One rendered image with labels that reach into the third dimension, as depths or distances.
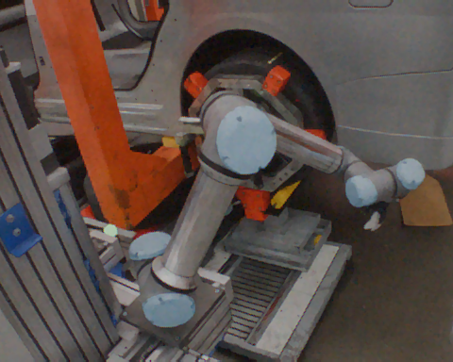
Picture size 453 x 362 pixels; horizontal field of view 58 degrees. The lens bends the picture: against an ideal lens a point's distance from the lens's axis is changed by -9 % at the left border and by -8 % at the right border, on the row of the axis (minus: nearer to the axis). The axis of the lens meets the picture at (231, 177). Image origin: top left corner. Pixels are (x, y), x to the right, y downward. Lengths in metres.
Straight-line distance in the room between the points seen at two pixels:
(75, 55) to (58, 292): 0.99
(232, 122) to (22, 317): 0.66
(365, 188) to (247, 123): 0.38
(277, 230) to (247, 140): 1.58
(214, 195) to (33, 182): 0.42
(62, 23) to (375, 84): 1.21
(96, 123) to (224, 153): 1.12
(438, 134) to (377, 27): 0.47
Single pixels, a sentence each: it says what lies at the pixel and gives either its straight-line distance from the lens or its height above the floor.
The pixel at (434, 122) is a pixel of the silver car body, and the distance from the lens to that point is 1.76.
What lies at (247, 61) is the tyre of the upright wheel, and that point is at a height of 1.17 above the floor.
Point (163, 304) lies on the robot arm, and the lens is 0.98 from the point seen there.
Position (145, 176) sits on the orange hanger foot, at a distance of 2.17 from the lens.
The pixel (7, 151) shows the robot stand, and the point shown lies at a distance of 0.97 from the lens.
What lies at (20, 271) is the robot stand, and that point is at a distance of 1.05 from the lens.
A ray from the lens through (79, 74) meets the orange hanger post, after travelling 1.81.
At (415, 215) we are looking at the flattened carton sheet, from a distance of 2.84.
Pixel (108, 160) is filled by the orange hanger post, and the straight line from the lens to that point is 1.94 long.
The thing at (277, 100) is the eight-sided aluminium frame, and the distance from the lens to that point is 1.81.
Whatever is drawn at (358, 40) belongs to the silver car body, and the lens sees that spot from 1.71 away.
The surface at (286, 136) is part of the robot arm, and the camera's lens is 1.04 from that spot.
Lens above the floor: 1.71
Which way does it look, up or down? 31 degrees down
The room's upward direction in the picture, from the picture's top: 10 degrees counter-clockwise
